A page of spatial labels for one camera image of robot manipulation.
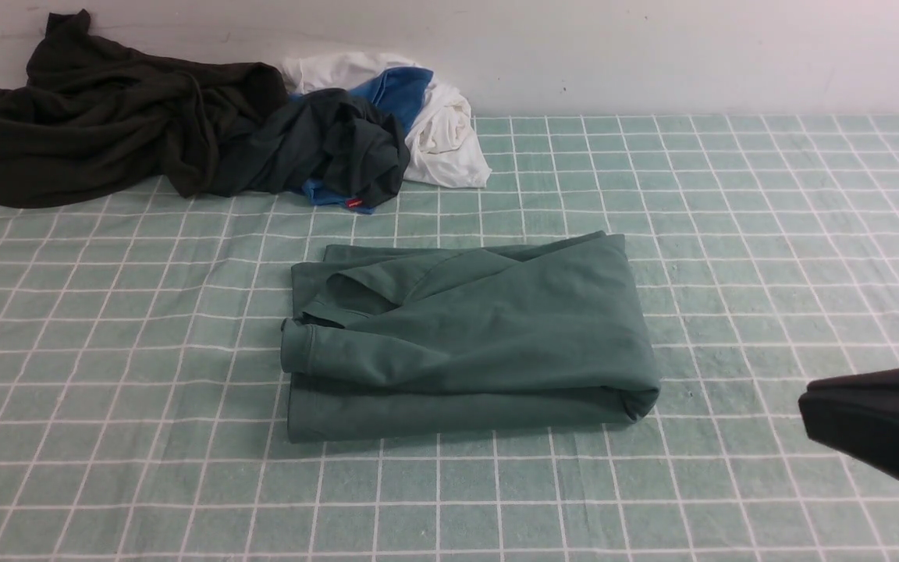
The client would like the green long-sleeved shirt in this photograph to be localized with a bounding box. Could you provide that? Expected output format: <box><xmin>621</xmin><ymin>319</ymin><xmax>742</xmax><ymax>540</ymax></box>
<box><xmin>279</xmin><ymin>232</ymin><xmax>661</xmax><ymax>443</ymax></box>

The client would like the white crumpled garment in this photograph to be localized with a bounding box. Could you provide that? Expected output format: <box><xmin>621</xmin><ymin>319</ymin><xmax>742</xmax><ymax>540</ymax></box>
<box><xmin>279</xmin><ymin>52</ymin><xmax>490</xmax><ymax>189</ymax></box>

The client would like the dark green crumpled garment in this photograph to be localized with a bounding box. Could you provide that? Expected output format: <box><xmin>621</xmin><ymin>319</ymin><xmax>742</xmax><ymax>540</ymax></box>
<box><xmin>204</xmin><ymin>88</ymin><xmax>410</xmax><ymax>208</ymax></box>

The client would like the blue crumpled garment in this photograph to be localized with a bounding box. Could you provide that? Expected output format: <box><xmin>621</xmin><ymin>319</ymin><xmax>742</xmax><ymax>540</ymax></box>
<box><xmin>291</xmin><ymin>66</ymin><xmax>434</xmax><ymax>214</ymax></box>

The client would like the green checkered tablecloth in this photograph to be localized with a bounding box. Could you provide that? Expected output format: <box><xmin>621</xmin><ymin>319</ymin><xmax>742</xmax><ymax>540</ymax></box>
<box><xmin>0</xmin><ymin>115</ymin><xmax>899</xmax><ymax>561</ymax></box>

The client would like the dark brown crumpled garment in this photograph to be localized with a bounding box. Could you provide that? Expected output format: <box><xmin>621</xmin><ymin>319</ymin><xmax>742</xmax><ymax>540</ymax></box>
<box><xmin>0</xmin><ymin>10</ymin><xmax>289</xmax><ymax>208</ymax></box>

